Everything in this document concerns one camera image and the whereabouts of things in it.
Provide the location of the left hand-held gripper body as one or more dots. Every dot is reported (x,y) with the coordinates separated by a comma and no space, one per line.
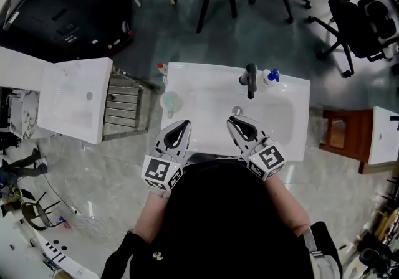
(159,170)

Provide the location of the person's black shirt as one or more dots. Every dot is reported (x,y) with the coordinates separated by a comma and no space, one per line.
(224,228)

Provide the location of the large black machine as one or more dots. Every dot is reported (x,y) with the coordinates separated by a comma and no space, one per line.
(62,13)

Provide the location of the person's left forearm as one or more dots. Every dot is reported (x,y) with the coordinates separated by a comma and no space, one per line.
(152,221)

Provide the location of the black metal stool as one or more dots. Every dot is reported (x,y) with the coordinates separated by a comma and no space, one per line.
(32,215)

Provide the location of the marble pattern cabinet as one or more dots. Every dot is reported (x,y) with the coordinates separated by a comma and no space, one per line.
(26,112)

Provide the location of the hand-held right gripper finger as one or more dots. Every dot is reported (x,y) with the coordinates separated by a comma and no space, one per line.
(256,129)
(237,137)

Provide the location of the person's left hand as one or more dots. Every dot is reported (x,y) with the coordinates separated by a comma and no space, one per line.
(160,192)

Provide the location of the black mesh office chair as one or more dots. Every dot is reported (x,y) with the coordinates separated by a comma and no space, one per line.
(371,31)

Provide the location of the black sink faucet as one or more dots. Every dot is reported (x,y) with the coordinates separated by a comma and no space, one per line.
(252,80)

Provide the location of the white cup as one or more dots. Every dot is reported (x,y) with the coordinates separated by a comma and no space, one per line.
(177,105)

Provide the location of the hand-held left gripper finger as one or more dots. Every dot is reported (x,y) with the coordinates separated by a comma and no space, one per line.
(161,139)
(186,142)

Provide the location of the white sink basin without faucet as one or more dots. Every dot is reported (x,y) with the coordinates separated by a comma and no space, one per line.
(71,106)

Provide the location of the red-capped white bottle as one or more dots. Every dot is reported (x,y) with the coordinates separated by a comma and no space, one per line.
(162,68)

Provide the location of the metal slatted rack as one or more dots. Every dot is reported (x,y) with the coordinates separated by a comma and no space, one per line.
(123,106)

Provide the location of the white power strip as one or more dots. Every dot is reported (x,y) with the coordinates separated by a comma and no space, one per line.
(74,210)

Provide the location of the white board with holes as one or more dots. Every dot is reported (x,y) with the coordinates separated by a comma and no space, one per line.
(71,259)

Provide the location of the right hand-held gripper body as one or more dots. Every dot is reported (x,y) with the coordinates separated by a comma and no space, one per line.
(268,159)

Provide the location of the person's right forearm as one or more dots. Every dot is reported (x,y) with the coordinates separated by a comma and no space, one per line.
(290,206)

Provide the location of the white vanity unit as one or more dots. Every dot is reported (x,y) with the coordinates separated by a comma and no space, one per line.
(18,66)

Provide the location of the large white sink basin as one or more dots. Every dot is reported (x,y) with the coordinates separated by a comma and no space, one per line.
(212,116)

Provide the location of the white sink on wooden cabinet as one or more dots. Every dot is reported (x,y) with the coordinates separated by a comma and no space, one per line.
(383,137)

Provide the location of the brown wooden cabinet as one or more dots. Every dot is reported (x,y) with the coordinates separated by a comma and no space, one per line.
(349,134)

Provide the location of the chrome sink drain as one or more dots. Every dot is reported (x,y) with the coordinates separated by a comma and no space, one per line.
(237,110)

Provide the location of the white spray bottle blue trigger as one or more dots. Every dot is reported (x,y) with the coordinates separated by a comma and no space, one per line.
(266,81)

